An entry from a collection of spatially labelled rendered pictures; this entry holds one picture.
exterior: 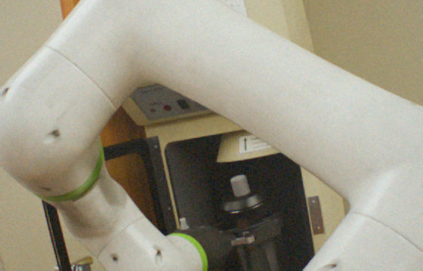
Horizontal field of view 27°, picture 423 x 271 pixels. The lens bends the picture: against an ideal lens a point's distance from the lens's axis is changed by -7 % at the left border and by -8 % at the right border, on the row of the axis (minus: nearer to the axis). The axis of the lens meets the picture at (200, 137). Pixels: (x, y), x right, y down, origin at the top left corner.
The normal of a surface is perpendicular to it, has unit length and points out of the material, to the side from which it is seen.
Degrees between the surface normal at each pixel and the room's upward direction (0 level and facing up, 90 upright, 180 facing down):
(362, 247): 47
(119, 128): 90
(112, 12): 74
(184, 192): 90
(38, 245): 90
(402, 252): 70
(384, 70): 90
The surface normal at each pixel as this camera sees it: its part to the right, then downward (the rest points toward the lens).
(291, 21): 0.87, -0.15
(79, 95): 0.47, 0.04
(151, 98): -0.18, 0.79
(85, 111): 0.61, 0.18
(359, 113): -0.35, -0.55
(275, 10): -0.45, 0.14
